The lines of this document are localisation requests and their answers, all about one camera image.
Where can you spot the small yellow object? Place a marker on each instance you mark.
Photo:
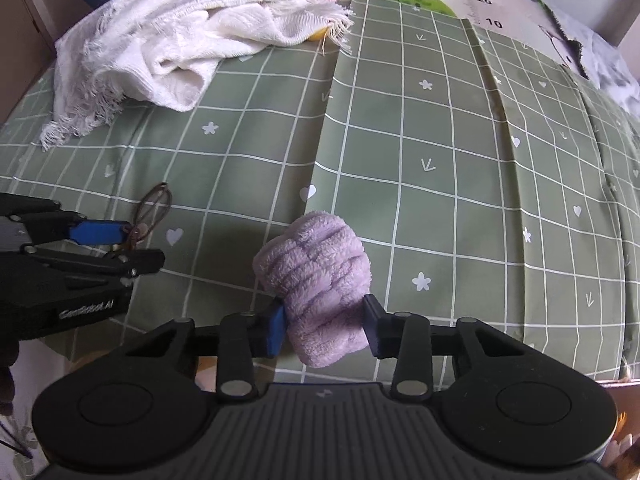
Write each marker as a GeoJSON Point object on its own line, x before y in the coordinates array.
{"type": "Point", "coordinates": [318, 36]}

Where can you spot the white waffle towel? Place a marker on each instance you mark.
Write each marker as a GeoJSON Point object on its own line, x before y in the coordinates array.
{"type": "Point", "coordinates": [200, 60]}

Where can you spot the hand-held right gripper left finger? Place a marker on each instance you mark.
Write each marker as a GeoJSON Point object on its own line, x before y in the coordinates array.
{"type": "Point", "coordinates": [277, 327]}

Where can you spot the green white printed bed cover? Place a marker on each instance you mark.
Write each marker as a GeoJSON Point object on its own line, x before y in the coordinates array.
{"type": "Point", "coordinates": [400, 160]}

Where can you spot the white fringed cloth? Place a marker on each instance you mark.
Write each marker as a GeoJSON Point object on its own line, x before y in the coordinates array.
{"type": "Point", "coordinates": [125, 20]}

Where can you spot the white grey patterned cloth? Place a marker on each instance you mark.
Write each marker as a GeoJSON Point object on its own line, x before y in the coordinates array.
{"type": "Point", "coordinates": [610, 65]}

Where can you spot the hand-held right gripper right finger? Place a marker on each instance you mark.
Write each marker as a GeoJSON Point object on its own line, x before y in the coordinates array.
{"type": "Point", "coordinates": [371, 325]}

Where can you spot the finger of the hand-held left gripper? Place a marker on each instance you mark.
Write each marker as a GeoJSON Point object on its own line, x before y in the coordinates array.
{"type": "Point", "coordinates": [100, 262]}
{"type": "Point", "coordinates": [97, 232]}

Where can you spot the purple fluffy headband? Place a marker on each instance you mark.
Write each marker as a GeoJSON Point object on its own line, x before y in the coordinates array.
{"type": "Point", "coordinates": [315, 270]}

